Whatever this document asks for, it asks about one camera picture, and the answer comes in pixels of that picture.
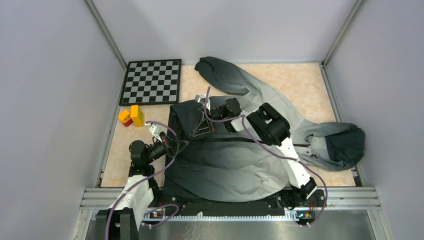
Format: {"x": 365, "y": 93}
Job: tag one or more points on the yellow toy block house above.
{"x": 133, "y": 116}

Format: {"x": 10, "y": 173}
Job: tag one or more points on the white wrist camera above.
{"x": 202, "y": 99}
{"x": 154, "y": 129}

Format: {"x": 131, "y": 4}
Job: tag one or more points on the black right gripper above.
{"x": 202, "y": 127}

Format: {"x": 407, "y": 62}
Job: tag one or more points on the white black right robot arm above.
{"x": 272, "y": 129}

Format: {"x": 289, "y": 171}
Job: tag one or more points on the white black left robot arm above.
{"x": 123, "y": 218}

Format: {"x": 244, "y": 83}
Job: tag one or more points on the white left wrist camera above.
{"x": 154, "y": 129}

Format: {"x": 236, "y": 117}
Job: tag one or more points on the grey gradient zip jacket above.
{"x": 231, "y": 167}

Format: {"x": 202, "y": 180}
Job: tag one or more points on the black white chessboard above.
{"x": 151, "y": 82}

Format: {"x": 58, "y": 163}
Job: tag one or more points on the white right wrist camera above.
{"x": 202, "y": 99}

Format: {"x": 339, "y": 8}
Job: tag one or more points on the aluminium front rail frame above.
{"x": 349, "y": 198}

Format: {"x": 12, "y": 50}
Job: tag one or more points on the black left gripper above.
{"x": 165, "y": 143}

